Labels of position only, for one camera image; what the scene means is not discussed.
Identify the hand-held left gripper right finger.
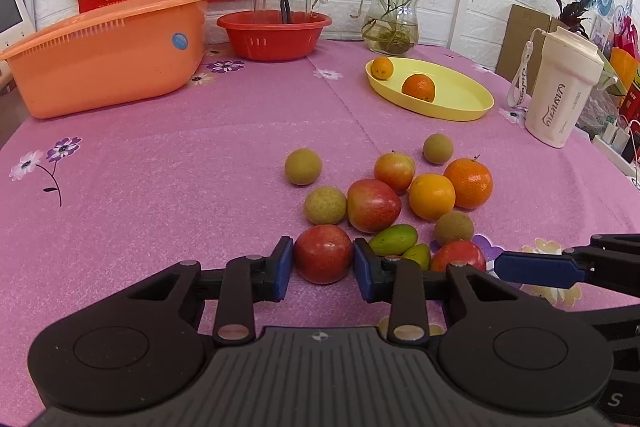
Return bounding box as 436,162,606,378
352,236,526,348

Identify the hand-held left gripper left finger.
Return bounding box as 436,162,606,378
117,236,295,348

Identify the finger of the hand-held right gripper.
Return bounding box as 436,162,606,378
494,234,640,296

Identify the green mango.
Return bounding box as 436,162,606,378
369,224,419,257

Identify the small green fruit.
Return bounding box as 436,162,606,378
401,243,431,271

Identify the tan green longan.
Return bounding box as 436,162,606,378
434,211,475,247
423,133,455,166
304,186,348,226
284,148,322,186

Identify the orange tangerine with stem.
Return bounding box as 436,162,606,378
443,155,494,210

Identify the yellow oval plate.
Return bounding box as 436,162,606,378
365,58,495,122

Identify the large red apple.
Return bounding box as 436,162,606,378
347,178,402,234

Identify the yellow orange round orange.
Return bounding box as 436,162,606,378
408,173,457,222

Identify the yellow red small apple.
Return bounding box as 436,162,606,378
374,151,416,195

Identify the pink floral tablecloth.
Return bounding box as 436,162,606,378
0,39,640,427

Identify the white power strip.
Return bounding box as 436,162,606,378
592,117,640,178

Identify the deep orange round orange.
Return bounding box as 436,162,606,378
401,74,436,103

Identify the small orange kumquat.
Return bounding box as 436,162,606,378
371,57,394,81

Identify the red plastic colander basket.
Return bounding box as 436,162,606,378
216,10,333,62

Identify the brown cardboard box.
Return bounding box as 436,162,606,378
495,4,566,80

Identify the pink gift bag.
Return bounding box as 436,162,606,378
612,7,640,58

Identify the dark purple plant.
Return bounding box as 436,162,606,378
545,0,593,40

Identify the clear glass vase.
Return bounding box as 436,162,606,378
361,0,420,56

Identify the orange plastic basin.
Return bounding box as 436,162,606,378
0,0,222,120

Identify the white screen device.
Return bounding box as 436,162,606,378
0,0,36,52

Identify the cream tumbler with strap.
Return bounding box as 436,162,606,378
507,27,606,149

